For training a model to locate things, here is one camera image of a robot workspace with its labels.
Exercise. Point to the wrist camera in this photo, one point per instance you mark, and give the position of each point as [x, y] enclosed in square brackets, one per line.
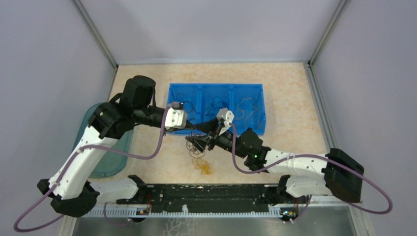
[225, 117]
[176, 116]

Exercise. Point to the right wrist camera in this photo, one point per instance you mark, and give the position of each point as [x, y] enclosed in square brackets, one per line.
[225, 117]

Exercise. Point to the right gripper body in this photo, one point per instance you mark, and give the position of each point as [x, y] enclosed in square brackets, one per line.
[225, 140]

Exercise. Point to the teal transparent plastic tray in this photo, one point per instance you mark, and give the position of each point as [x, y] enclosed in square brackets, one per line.
[111, 163]

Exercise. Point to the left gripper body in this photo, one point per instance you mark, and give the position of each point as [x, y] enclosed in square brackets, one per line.
[153, 115]

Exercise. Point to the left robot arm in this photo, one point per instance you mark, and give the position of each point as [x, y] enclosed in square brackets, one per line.
[71, 192]

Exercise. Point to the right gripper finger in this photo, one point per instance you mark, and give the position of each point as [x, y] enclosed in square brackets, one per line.
[212, 125]
[198, 143]

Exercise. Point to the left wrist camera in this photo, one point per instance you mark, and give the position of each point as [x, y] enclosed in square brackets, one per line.
[176, 116]

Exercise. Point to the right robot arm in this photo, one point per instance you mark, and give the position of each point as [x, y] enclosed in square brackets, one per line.
[330, 174]

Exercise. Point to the blue three-compartment bin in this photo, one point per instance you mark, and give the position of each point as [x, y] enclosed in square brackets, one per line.
[203, 101]

